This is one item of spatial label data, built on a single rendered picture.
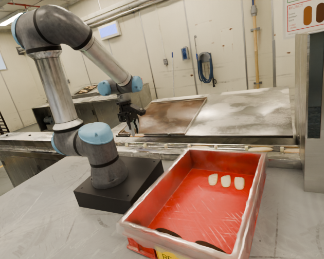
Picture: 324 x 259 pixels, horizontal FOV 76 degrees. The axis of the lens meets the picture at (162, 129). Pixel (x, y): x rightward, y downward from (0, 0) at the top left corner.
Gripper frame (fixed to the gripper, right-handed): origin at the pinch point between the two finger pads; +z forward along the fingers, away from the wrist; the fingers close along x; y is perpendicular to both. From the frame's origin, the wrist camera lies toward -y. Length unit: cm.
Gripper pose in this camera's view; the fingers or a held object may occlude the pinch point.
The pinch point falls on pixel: (136, 133)
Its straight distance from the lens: 122.8
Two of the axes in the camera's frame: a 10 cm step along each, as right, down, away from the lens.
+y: -8.7, 0.2, 5.0
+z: 2.0, 9.3, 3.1
